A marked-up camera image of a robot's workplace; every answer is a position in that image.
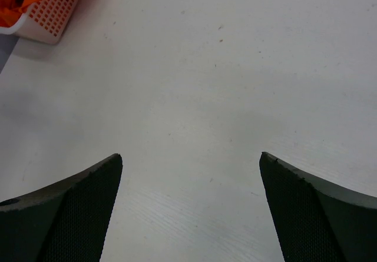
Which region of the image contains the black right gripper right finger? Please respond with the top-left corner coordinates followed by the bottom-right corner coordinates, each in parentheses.
top-left (259, 152), bottom-right (376, 261)

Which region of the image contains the white plastic mesh basket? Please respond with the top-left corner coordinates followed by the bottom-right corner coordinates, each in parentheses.
top-left (1, 0), bottom-right (79, 44)

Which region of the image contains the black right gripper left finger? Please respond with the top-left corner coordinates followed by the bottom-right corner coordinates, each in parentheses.
top-left (1, 154), bottom-right (123, 261)

